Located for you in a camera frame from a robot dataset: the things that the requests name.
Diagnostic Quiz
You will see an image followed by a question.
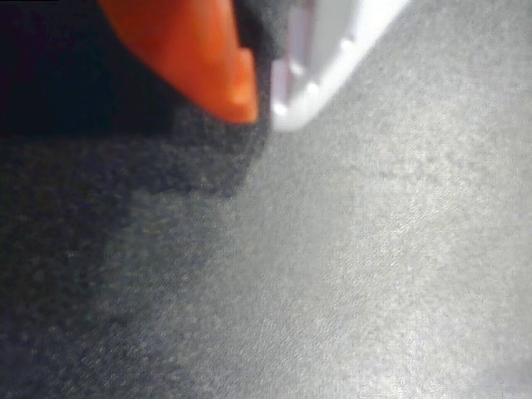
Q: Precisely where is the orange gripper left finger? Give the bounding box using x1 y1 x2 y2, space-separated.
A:
97 0 260 125

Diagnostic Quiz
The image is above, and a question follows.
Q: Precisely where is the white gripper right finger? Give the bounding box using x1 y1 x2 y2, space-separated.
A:
270 0 411 134

